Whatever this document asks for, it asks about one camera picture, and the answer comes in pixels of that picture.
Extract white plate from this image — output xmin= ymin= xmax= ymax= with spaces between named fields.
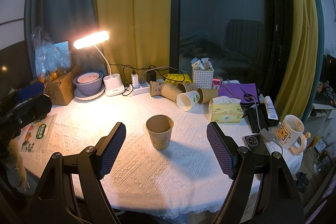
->
xmin=74 ymin=85 xmax=105 ymax=101

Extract black scissors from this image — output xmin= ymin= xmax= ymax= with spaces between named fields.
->
xmin=240 ymin=88 xmax=255 ymax=103

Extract yellow tissue pack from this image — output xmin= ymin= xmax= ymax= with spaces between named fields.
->
xmin=209 ymin=96 xmax=243 ymax=123

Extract brown paper cup lying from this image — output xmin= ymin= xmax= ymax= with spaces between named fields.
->
xmin=198 ymin=88 xmax=218 ymax=104
xmin=161 ymin=82 xmax=182 ymax=102
xmin=177 ymin=83 xmax=198 ymax=93
xmin=149 ymin=81 xmax=163 ymax=97

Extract white textured tablecloth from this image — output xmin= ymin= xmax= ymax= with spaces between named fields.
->
xmin=18 ymin=90 xmax=304 ymax=219

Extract brown paper cup lying back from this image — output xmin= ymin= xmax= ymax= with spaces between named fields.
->
xmin=177 ymin=83 xmax=198 ymax=93

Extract cardboard box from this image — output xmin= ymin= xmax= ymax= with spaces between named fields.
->
xmin=45 ymin=65 xmax=82 ymax=106

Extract brown paper cup lying right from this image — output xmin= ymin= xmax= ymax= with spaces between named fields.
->
xmin=198 ymin=88 xmax=218 ymax=104

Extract fruit print plastic bag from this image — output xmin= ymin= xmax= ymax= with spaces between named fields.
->
xmin=19 ymin=114 xmax=57 ymax=153

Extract black smartphone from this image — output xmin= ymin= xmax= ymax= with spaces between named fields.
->
xmin=243 ymin=134 xmax=270 ymax=156

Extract white desk lamp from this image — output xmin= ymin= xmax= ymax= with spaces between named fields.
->
xmin=73 ymin=31 xmax=125 ymax=97

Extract white tube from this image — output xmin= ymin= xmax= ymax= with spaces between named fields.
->
xmin=264 ymin=96 xmax=278 ymax=120

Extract black power adapter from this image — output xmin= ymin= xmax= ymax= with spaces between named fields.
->
xmin=146 ymin=71 xmax=157 ymax=83

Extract brown cartoon paper cup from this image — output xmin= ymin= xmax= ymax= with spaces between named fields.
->
xmin=146 ymin=114 xmax=174 ymax=150

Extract white paper cup lying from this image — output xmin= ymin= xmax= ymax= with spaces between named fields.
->
xmin=176 ymin=90 xmax=200 ymax=111

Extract yellow curtain left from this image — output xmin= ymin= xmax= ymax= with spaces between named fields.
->
xmin=94 ymin=0 xmax=171 ymax=83

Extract white perforated basket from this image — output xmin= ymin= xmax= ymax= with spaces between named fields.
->
xmin=191 ymin=57 xmax=214 ymax=89

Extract pink inner bowl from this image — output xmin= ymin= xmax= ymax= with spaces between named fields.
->
xmin=77 ymin=72 xmax=100 ymax=84

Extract yellow snack bag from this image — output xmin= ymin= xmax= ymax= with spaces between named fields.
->
xmin=163 ymin=73 xmax=192 ymax=85

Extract purple cloth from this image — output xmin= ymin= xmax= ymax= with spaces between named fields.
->
xmin=218 ymin=83 xmax=259 ymax=104

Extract brown paper cup lying middle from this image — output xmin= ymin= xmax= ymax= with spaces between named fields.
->
xmin=161 ymin=82 xmax=182 ymax=102

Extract plastic bag of oranges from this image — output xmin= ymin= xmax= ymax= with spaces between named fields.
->
xmin=31 ymin=26 xmax=72 ymax=83

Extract brown paper cup lying left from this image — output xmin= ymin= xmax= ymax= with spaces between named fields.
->
xmin=149 ymin=81 xmax=163 ymax=97

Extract white charger plug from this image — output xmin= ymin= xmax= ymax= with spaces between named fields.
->
xmin=131 ymin=72 xmax=139 ymax=89

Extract white bear mug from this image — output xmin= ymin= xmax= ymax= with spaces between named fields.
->
xmin=276 ymin=114 xmax=311 ymax=155

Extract yellow curtain right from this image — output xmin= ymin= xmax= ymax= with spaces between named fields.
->
xmin=275 ymin=0 xmax=318 ymax=120

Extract purple bowl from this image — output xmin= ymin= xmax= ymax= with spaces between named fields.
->
xmin=73 ymin=72 xmax=104 ymax=95

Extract white power strip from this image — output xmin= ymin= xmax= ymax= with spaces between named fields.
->
xmin=132 ymin=82 xmax=150 ymax=96

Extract yellow curtain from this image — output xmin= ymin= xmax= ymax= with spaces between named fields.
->
xmin=94 ymin=0 xmax=171 ymax=83
xmin=275 ymin=0 xmax=318 ymax=120

